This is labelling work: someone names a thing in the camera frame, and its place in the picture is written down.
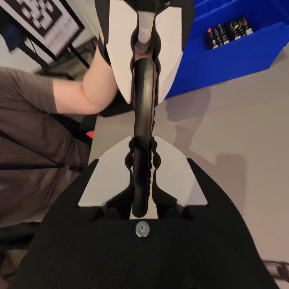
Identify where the small dark tablet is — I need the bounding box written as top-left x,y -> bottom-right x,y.
0,24 -> 23,51

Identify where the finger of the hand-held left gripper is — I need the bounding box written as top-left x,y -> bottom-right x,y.
153,6 -> 184,105
106,0 -> 139,105

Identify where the black easel stand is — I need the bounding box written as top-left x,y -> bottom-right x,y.
23,38 -> 91,77

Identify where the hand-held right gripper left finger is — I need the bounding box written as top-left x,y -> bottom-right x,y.
77,136 -> 134,207

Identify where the blue plastic bin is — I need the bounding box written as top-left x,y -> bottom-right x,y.
165,0 -> 289,100

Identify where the black remote control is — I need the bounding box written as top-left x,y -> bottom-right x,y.
132,58 -> 158,218
226,15 -> 254,41
207,24 -> 231,49

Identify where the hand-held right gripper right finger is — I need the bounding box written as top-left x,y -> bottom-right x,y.
152,135 -> 208,207

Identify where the black framed tag sign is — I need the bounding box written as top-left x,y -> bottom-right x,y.
0,0 -> 85,59

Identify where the black wristwatch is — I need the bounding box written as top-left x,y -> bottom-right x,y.
98,37 -> 111,66

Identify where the person's left forearm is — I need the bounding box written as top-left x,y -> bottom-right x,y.
53,29 -> 119,115

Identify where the black office chair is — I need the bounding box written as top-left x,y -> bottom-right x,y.
52,93 -> 134,147

